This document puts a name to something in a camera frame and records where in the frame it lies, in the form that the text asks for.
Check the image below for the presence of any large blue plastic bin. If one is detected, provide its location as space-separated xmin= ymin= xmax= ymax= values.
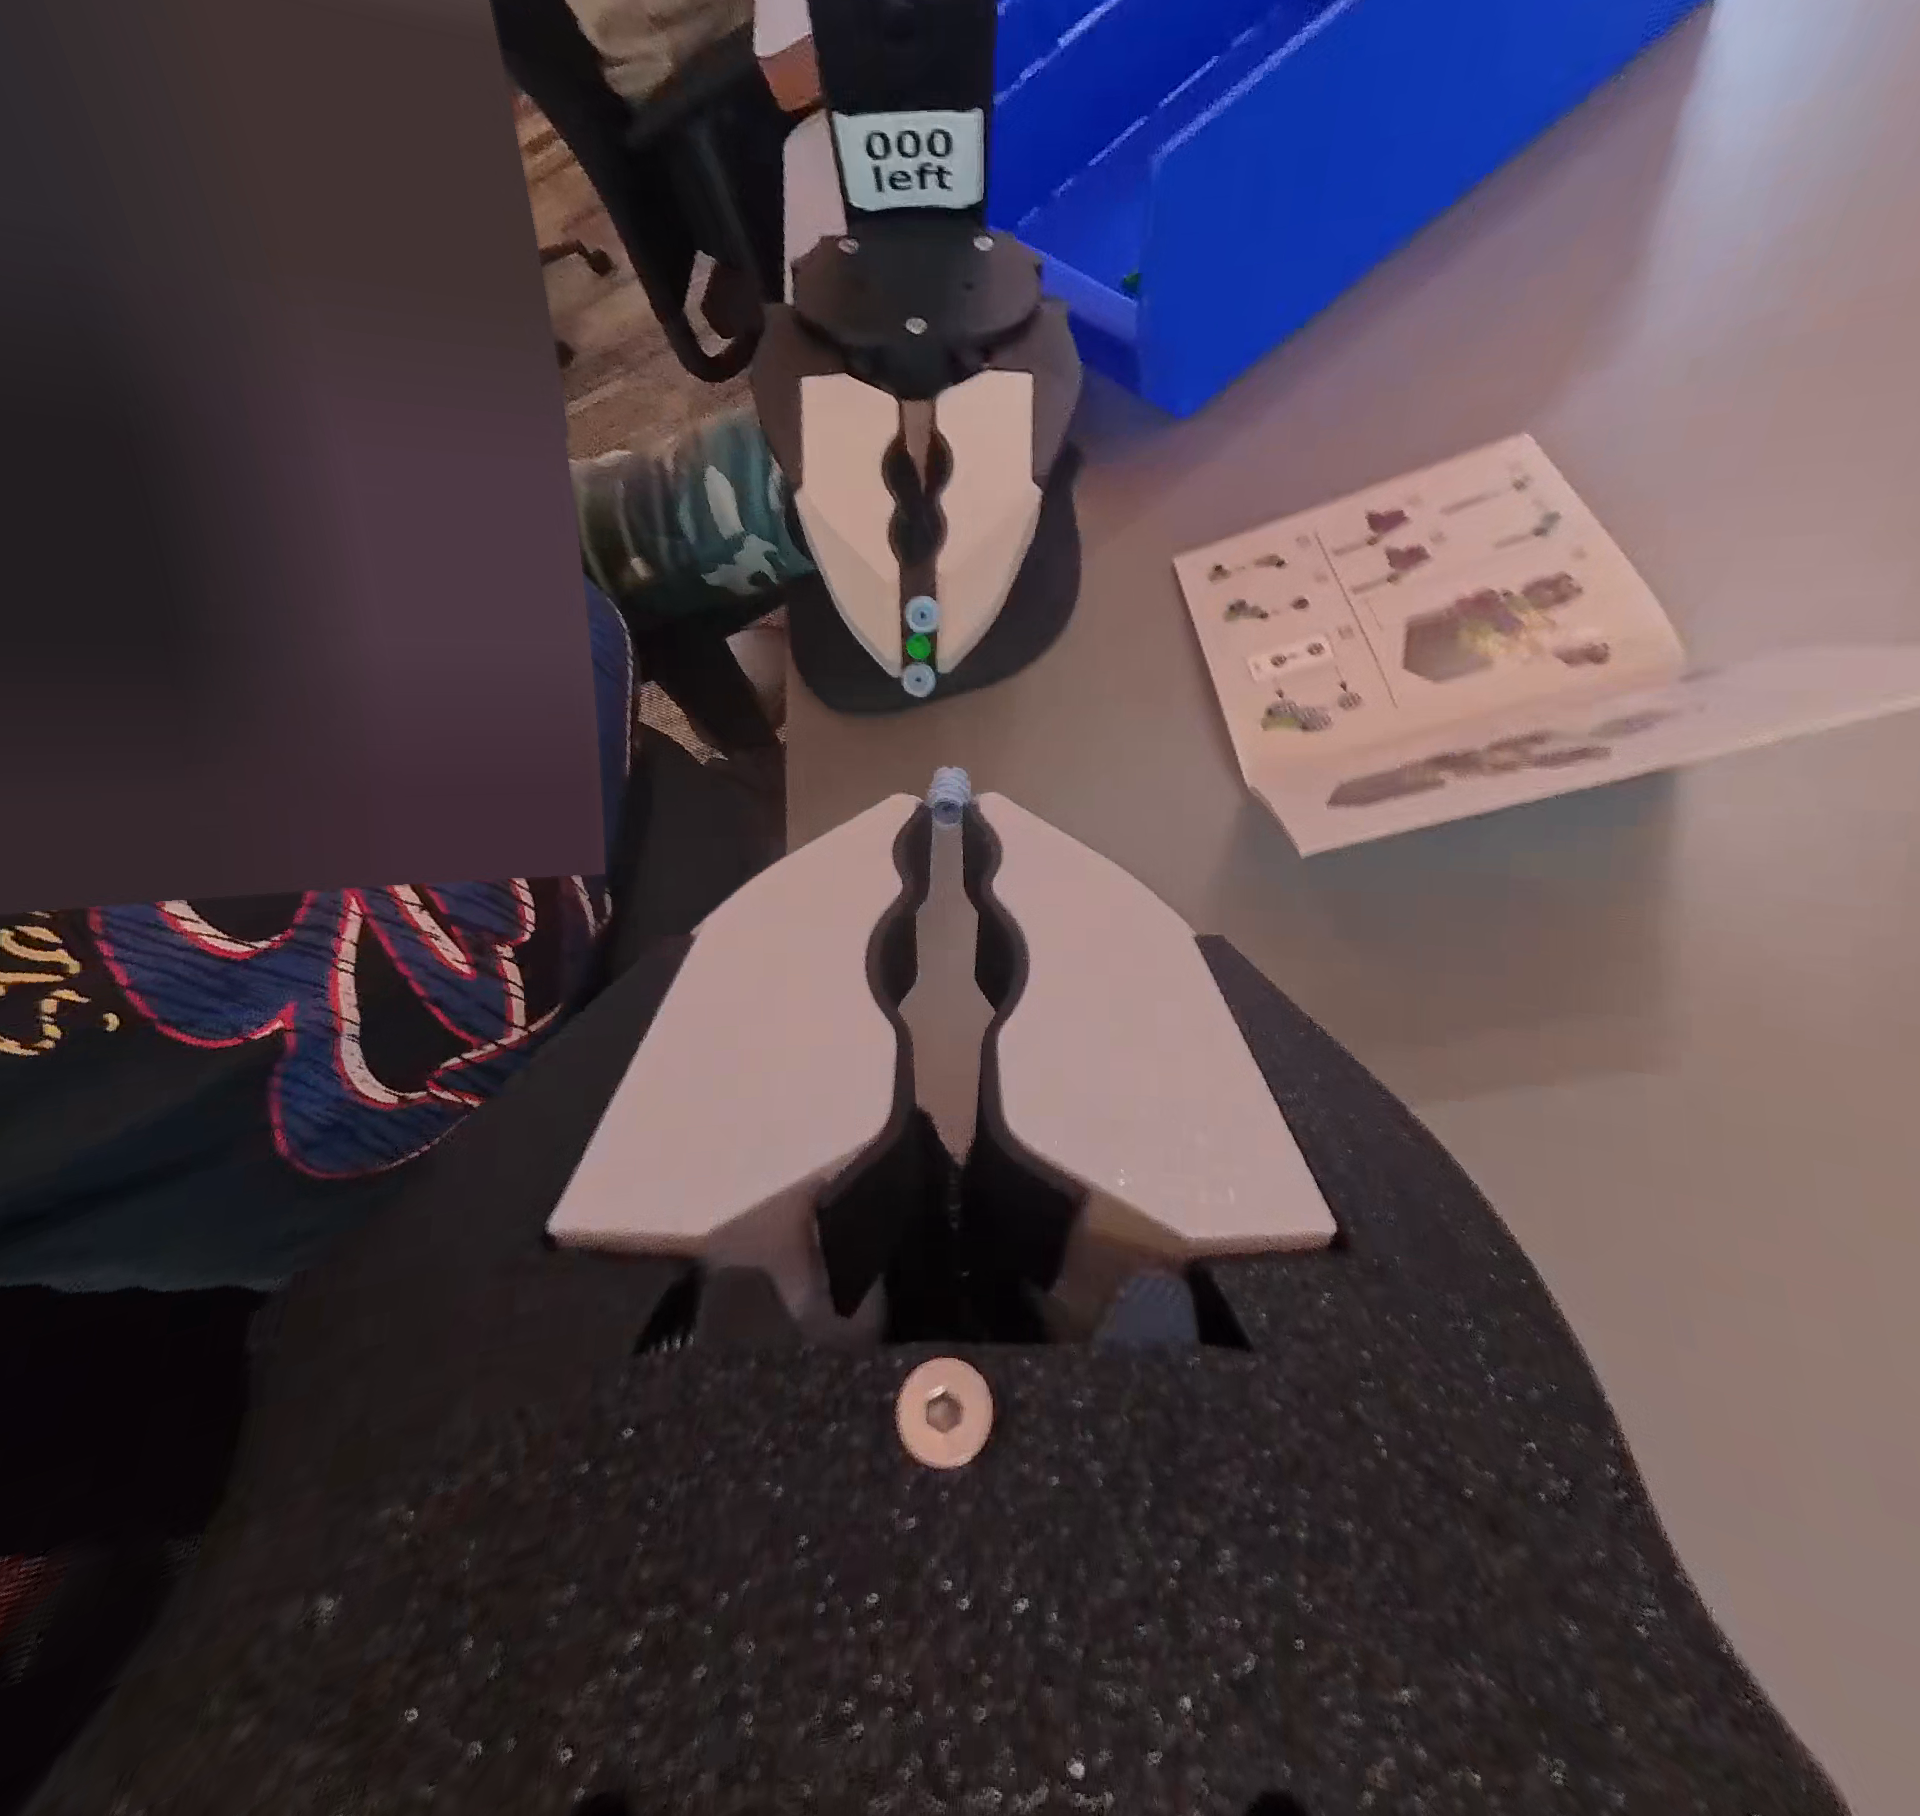
xmin=985 ymin=0 xmax=1767 ymax=421

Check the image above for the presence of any black office chair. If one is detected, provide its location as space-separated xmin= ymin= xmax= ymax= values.
xmin=465 ymin=0 xmax=787 ymax=383

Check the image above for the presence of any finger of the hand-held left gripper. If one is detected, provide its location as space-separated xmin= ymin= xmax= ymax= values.
xmin=918 ymin=387 xmax=1049 ymax=702
xmin=789 ymin=387 xmax=927 ymax=708

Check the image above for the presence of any lego instruction booklet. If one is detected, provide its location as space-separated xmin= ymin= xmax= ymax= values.
xmin=1174 ymin=435 xmax=1920 ymax=861

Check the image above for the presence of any person's left forearm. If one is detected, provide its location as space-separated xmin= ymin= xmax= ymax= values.
xmin=570 ymin=401 xmax=807 ymax=641

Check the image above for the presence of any black rounded pad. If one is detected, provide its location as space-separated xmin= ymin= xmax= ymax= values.
xmin=780 ymin=445 xmax=1084 ymax=717

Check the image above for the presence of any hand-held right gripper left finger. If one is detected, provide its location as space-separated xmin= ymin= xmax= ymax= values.
xmin=552 ymin=793 xmax=941 ymax=1333

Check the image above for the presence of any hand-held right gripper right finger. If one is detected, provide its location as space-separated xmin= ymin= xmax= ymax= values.
xmin=959 ymin=793 xmax=1341 ymax=1337

